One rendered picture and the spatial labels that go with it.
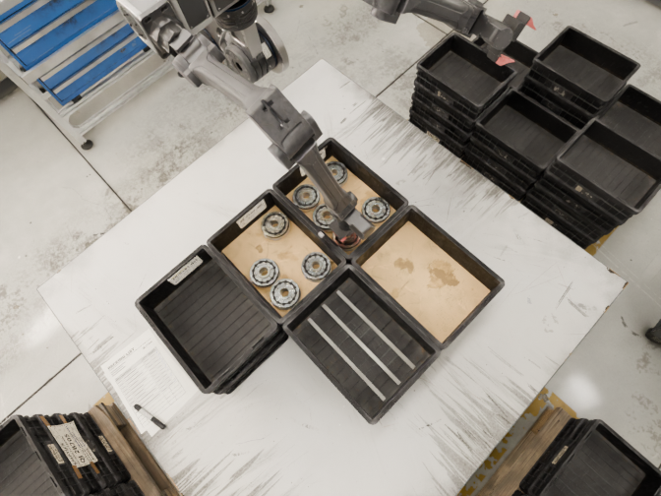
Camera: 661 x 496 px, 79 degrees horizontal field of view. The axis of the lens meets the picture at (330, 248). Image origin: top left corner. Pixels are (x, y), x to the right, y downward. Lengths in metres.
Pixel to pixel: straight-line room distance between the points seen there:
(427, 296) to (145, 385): 1.05
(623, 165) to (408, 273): 1.26
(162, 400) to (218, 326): 0.35
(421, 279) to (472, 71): 1.33
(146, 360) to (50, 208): 1.69
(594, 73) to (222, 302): 2.12
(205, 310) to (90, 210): 1.64
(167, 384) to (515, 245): 1.38
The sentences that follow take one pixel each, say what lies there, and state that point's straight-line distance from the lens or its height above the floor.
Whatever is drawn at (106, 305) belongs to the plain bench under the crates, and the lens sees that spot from 1.80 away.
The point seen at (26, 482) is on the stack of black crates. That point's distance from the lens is 2.15.
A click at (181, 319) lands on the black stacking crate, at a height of 0.83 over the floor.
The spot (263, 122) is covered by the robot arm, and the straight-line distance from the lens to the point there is 0.81.
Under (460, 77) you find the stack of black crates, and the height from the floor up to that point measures 0.49.
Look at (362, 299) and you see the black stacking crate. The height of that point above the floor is 0.83.
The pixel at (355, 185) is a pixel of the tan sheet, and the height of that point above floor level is 0.83.
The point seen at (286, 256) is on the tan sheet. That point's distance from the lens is 1.45.
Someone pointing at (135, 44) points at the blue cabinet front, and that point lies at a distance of 3.06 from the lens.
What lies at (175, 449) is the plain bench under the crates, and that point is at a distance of 1.61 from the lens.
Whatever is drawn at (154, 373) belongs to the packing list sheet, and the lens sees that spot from 1.65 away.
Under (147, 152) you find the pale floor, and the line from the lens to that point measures 3.00.
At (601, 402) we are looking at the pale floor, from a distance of 2.46.
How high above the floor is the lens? 2.17
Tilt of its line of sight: 69 degrees down
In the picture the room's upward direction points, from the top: 11 degrees counter-clockwise
